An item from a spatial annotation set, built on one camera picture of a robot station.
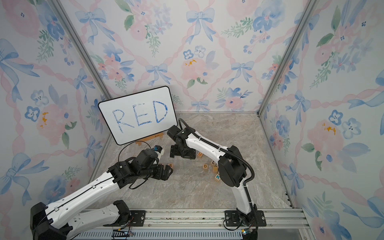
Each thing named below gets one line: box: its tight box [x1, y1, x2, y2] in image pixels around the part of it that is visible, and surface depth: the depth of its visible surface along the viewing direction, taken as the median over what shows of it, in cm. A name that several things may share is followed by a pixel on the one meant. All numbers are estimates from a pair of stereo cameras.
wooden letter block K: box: [214, 173, 221, 182], surface depth 87 cm
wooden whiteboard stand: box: [135, 132, 164, 146], surface depth 102 cm
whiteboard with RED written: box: [98, 86, 178, 146], surface depth 94 cm
